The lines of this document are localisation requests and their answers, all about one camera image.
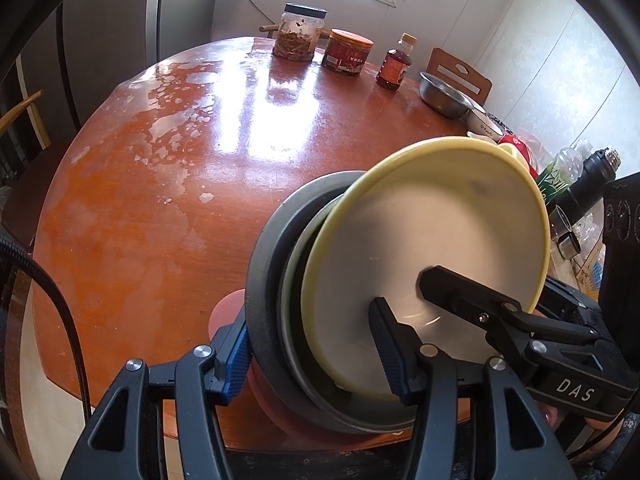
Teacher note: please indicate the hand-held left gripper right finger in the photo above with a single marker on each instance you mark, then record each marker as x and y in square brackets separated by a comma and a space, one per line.
[392, 355]

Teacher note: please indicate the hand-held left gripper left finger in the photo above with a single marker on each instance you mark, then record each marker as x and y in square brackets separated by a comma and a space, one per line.
[237, 360]

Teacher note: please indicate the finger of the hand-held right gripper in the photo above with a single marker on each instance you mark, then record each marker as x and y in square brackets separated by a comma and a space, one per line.
[460, 290]
[565, 301]

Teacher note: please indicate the pink plastic plate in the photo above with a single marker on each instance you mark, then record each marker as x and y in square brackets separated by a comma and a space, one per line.
[225, 312]

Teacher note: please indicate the large steel bowl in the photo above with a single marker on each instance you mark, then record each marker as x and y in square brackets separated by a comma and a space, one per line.
[262, 270]

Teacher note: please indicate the deep steel bowl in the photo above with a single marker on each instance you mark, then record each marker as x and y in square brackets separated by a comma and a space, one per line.
[295, 280]

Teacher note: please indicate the steel thermos cup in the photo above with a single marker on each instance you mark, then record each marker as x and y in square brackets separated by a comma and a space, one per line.
[570, 245]

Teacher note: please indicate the green drink bottle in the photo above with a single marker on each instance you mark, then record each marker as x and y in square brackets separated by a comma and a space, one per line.
[555, 185]

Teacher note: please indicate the black thermos flask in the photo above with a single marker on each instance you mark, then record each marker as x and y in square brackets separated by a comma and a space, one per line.
[590, 185]

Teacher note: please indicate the red tissue pack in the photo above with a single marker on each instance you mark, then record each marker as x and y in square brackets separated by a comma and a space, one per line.
[520, 147]

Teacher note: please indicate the white ceramic bowl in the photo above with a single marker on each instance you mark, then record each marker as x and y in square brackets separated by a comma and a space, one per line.
[482, 125]

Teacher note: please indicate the small steel bowl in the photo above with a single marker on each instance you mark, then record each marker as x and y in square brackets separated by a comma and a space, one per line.
[442, 97]

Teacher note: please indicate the wooden chair with carved back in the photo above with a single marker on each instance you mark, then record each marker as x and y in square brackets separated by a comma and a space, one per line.
[465, 72]

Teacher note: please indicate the amber sauce bottle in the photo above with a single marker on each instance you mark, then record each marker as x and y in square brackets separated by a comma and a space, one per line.
[395, 67]

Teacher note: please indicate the red-lid jar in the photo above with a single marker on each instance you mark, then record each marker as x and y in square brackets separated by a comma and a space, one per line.
[345, 55]

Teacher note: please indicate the black-lid food jar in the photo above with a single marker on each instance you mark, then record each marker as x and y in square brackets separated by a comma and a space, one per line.
[297, 37]

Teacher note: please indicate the steel refrigerator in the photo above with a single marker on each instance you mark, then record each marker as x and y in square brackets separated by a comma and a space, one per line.
[110, 35]

